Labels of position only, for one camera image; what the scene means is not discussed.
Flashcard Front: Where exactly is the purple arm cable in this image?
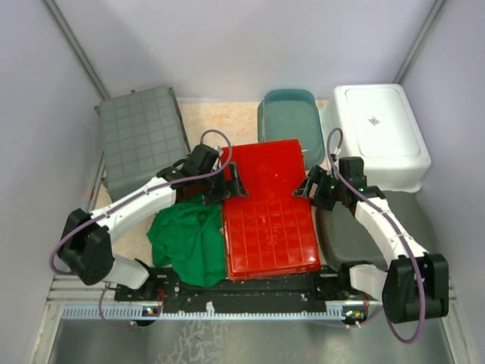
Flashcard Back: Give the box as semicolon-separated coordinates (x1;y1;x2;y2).
326;127;427;344
50;130;231;330

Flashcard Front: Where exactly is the green cloth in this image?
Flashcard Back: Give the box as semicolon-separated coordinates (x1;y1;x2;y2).
147;194;227;287

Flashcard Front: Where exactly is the grey plastic tub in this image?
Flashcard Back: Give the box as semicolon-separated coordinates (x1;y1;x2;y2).
315;191;437;271

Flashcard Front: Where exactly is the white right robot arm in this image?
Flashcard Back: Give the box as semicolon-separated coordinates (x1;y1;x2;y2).
292;157;449;324

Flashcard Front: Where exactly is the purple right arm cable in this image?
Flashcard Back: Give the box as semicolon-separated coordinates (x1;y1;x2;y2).
326;127;427;344

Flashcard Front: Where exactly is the left aluminium frame post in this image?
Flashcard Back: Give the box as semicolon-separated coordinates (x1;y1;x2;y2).
42;0;111;100

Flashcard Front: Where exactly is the large white plastic container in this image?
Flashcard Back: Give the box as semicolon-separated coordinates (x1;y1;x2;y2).
319;83;431;193

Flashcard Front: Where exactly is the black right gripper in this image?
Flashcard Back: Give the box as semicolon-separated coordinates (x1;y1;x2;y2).
291;165;346;212

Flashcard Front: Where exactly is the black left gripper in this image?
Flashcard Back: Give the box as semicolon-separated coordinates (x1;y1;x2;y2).
198;162;249;207

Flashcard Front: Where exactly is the red plastic crate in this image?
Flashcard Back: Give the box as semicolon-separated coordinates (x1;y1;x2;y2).
222;140;321;281

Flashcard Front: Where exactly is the aluminium front rail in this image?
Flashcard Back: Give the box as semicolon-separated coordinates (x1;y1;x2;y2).
47;269;380;325

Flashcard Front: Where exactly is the grey aluminium frame post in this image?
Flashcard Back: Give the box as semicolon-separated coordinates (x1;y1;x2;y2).
393;0;448;84

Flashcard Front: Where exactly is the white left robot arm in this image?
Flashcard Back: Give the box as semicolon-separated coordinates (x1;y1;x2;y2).
56;144;249;301

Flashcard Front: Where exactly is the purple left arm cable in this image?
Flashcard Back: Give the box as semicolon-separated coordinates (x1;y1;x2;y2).
50;130;231;330

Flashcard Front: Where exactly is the grey plastic bin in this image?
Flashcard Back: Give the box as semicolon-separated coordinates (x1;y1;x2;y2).
98;86;190;202

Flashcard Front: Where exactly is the teal translucent plastic tub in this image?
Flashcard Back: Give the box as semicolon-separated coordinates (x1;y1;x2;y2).
257;89;325;170

